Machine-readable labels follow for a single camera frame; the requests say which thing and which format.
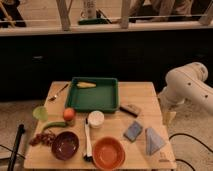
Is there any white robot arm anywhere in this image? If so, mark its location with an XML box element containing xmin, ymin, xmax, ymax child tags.
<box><xmin>158</xmin><ymin>62</ymin><xmax>213</xmax><ymax>126</ymax></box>

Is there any green plastic tray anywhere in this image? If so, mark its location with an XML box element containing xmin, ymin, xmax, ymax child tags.
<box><xmin>65</xmin><ymin>77</ymin><xmax>119</xmax><ymax>113</ymax></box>

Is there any yellow corn cob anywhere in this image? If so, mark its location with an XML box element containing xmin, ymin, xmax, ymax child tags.
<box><xmin>77</xmin><ymin>82</ymin><xmax>96</xmax><ymax>88</ymax></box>

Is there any white small cup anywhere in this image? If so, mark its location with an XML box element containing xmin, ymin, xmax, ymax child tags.
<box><xmin>88</xmin><ymin>111</ymin><xmax>104</xmax><ymax>128</ymax></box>

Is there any orange fruit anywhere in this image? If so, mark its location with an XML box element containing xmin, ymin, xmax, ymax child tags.
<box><xmin>63</xmin><ymin>108</ymin><xmax>76</xmax><ymax>121</ymax></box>

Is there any metal fork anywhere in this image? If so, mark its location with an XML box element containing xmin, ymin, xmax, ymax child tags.
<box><xmin>48</xmin><ymin>84</ymin><xmax>69</xmax><ymax>102</ymax></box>

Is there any wooden cutting board table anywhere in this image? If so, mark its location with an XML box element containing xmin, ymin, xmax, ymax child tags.
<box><xmin>24</xmin><ymin>82</ymin><xmax>177</xmax><ymax>170</ymax></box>

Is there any green chili pepper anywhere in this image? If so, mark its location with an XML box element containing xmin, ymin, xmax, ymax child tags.
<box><xmin>42</xmin><ymin>122</ymin><xmax>67</xmax><ymax>132</ymax></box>

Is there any orange bowl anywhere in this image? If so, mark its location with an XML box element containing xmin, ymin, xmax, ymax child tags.
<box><xmin>92</xmin><ymin>137</ymin><xmax>125</xmax><ymax>171</ymax></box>

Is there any light green cup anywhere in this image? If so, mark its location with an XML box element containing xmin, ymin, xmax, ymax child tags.
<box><xmin>33</xmin><ymin>106</ymin><xmax>48</xmax><ymax>122</ymax></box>

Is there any dark purple bowl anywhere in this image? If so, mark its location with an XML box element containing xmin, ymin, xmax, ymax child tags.
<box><xmin>51</xmin><ymin>131</ymin><xmax>79</xmax><ymax>161</ymax></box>

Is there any blue grey folded cloth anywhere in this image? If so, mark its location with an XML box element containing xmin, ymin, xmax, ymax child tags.
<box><xmin>146</xmin><ymin>127</ymin><xmax>166</xmax><ymax>156</ymax></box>

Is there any green white bottle base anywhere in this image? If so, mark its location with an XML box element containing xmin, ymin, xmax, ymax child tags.
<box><xmin>78</xmin><ymin>0</ymin><xmax>111</xmax><ymax>25</ymax></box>

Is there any red grape bunch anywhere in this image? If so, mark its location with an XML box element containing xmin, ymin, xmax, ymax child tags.
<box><xmin>29</xmin><ymin>133</ymin><xmax>56</xmax><ymax>146</ymax></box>

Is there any black pole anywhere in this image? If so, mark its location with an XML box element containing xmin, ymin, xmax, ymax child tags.
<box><xmin>7</xmin><ymin>124</ymin><xmax>25</xmax><ymax>171</ymax></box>

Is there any wooden railing post right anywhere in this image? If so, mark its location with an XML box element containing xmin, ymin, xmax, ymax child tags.
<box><xmin>119</xmin><ymin>0</ymin><xmax>131</xmax><ymax>29</ymax></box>

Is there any wooden railing post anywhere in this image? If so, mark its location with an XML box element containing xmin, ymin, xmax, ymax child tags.
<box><xmin>56</xmin><ymin>0</ymin><xmax>71</xmax><ymax>31</ymax></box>
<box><xmin>119</xmin><ymin>0</ymin><xmax>131</xmax><ymax>29</ymax></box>

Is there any black cable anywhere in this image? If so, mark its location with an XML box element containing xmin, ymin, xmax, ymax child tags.
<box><xmin>168</xmin><ymin>132</ymin><xmax>213</xmax><ymax>171</ymax></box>

